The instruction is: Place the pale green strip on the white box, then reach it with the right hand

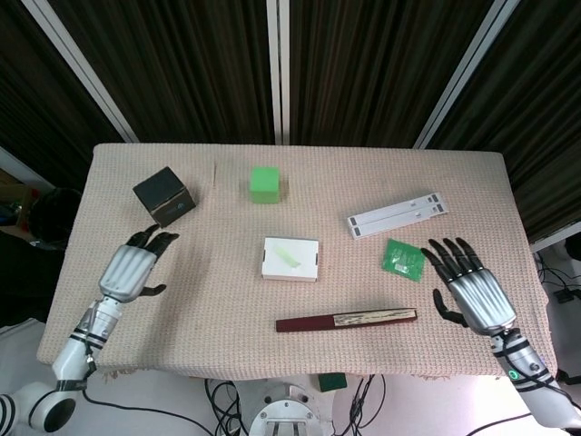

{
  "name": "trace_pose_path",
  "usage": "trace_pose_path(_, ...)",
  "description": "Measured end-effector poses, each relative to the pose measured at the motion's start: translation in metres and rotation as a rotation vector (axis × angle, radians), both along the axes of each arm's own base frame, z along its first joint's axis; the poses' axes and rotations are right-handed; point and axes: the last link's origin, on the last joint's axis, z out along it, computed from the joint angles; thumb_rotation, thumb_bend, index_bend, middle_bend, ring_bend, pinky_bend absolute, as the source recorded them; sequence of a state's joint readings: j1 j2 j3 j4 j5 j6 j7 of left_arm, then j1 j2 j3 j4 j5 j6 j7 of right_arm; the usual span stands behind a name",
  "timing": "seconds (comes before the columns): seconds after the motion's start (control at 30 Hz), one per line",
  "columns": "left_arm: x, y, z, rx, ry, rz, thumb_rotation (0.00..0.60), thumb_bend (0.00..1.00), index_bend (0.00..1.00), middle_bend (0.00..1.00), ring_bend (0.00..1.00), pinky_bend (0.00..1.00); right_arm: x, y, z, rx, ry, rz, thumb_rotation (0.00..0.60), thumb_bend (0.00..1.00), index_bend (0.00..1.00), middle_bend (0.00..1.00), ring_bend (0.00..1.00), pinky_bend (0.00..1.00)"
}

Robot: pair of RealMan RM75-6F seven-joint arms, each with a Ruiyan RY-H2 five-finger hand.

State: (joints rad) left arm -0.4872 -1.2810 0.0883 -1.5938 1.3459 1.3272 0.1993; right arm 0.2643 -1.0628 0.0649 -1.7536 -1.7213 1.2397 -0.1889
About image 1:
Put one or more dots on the white partition post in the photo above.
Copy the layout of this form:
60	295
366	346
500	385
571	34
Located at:
86	72
467	72
278	68

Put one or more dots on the green plastic packet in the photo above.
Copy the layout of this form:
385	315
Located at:
403	261

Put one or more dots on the pink woven tablecloth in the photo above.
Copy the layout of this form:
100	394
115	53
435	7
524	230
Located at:
227	318

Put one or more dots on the round silver robot base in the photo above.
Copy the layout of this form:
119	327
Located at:
283	415

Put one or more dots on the green foam cube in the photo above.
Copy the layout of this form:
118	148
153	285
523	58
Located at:
264	184

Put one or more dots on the black power adapter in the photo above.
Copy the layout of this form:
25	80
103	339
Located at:
565	297

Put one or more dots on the maroon folding fan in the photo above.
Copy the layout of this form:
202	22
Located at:
308	324

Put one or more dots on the flat white cardboard box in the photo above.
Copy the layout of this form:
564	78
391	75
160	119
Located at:
277	270

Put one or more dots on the black round bag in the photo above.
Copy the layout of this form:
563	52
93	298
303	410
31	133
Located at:
56	218

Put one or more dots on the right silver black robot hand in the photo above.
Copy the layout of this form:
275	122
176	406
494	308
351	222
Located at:
481	295

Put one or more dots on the black cube box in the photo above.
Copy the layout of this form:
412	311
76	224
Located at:
161	193

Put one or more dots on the dark pleated curtain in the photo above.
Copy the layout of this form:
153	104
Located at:
181	68
363	68
544	113
36	91

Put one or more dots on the pale green translucent object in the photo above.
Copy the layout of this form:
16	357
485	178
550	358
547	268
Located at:
286	256

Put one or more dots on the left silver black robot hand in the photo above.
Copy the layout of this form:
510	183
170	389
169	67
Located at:
125	272

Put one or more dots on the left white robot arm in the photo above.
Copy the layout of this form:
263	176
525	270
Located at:
72	354

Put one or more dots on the dark green block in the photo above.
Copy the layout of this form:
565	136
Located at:
331	382

